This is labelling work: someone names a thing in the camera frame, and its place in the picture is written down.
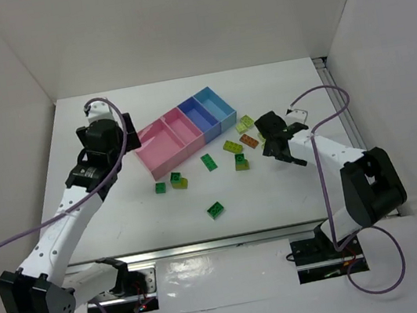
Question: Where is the pale lime small lego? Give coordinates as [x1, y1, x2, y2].
[257, 132, 266, 149]

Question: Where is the orange 2x4 lego plate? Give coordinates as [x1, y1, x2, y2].
[239, 134, 259, 148]

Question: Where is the lime 2x4 lego plate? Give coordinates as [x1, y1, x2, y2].
[223, 140, 243, 155]

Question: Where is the green square lego brick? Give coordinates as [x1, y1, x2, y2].
[154, 182, 167, 195]

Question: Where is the green long lego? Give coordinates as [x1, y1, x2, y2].
[200, 154, 218, 172]

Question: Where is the green and yellow lego stack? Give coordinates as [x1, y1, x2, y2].
[170, 172, 188, 190]

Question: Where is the green 2x2 lego brick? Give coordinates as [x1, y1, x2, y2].
[206, 201, 225, 220]

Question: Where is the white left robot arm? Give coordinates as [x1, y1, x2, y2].
[0, 114, 147, 313]

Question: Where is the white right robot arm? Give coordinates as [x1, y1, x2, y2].
[255, 111, 407, 265]

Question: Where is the pale lime upturned lego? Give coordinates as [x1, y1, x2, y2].
[240, 115, 255, 129]

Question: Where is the pale lime 2x2 lego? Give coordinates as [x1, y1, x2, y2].
[235, 122, 248, 135]

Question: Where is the light blue bin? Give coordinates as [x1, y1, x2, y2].
[194, 87, 237, 133]

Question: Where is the pink two-compartment bin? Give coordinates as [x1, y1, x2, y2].
[136, 107, 205, 180]

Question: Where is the dark blue bin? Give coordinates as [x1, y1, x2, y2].
[177, 97, 221, 143]

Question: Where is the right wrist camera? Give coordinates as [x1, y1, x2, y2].
[285, 108, 308, 126]

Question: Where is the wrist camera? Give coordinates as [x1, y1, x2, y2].
[285, 108, 308, 126]
[83, 101, 114, 124]

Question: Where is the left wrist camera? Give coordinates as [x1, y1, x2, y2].
[83, 101, 114, 124]

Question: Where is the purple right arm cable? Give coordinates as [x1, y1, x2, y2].
[285, 76, 411, 303]

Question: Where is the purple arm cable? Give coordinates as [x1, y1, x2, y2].
[285, 76, 411, 303]
[0, 94, 157, 313]

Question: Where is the aluminium side rail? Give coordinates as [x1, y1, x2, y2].
[312, 56, 367, 149]

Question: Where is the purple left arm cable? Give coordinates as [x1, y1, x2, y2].
[0, 94, 157, 313]

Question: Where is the aluminium front rail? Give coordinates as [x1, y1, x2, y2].
[64, 207, 402, 276]

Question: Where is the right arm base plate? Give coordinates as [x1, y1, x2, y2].
[285, 238, 369, 285]

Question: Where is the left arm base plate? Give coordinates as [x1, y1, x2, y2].
[96, 263, 159, 313]

